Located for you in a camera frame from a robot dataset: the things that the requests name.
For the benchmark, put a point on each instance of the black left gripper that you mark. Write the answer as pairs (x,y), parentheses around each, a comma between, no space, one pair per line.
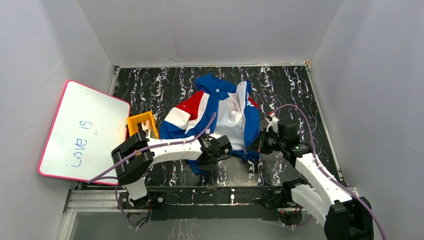
(209,159)

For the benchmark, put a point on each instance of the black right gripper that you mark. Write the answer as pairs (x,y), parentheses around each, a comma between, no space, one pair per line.
(258,145)

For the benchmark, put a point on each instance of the blue red white jacket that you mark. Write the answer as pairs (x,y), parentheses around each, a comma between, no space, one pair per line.
(225,107)

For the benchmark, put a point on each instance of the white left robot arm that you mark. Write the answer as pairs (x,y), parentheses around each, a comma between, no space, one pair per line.
(137,154)

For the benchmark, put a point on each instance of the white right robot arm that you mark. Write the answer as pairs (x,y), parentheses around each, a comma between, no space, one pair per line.
(343,216)

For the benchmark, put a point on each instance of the orange plastic box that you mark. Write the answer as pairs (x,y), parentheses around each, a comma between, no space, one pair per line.
(143,123)

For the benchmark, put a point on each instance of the pink-framed whiteboard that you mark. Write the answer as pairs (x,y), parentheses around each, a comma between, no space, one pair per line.
(87,126)

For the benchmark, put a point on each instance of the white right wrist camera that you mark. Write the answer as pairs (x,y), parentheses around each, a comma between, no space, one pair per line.
(272,122)

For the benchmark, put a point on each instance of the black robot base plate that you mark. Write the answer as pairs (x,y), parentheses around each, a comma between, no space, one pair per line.
(205,203)

